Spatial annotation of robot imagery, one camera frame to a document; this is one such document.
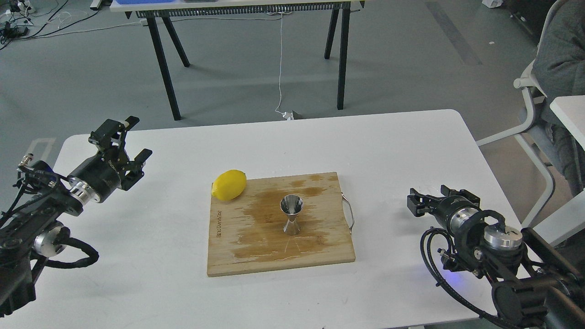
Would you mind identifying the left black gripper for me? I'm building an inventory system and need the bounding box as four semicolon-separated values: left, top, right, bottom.
68;116;153;203

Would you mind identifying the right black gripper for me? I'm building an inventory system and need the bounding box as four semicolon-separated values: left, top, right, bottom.
407;185;480;236

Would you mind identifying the steel jigger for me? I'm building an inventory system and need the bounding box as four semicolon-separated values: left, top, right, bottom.
280;194;304;236

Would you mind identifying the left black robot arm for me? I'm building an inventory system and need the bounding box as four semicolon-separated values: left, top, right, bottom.
0;116;152;316

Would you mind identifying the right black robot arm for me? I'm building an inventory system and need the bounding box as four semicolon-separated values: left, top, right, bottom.
407;185;585;329

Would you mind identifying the yellow lemon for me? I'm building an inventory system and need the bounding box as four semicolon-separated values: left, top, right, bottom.
211;170;247;201

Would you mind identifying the white office chair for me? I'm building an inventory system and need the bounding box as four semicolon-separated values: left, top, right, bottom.
477;0;568;224

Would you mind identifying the wooden cutting board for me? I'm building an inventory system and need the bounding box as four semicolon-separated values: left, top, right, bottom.
207;171;356;277

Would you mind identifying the blue tray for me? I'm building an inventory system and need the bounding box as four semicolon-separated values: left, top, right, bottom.
116;0;173;5

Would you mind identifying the black legged background table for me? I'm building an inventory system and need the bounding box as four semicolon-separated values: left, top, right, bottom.
109;0;366;121

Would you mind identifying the person in grey jacket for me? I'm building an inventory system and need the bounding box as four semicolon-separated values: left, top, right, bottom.
532;0;585;196

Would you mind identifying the white hanging cable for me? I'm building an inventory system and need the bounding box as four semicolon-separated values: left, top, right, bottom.
273;13;304;122

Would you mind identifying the floor cables bundle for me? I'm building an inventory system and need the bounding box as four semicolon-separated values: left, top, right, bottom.
0;0;99;46

